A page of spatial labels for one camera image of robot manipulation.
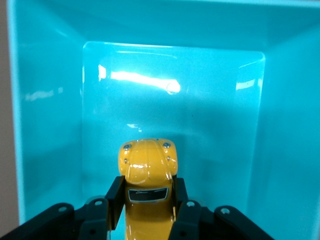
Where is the turquoise plastic bin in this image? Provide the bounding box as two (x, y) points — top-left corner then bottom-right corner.
(6, 0), (320, 240)

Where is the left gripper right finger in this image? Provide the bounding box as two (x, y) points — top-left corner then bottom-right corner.
(171, 176), (276, 240)

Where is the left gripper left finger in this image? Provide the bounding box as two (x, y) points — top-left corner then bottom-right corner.
(0, 175), (125, 240)

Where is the yellow beetle toy car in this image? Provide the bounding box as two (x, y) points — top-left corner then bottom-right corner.
(117, 137), (179, 240)

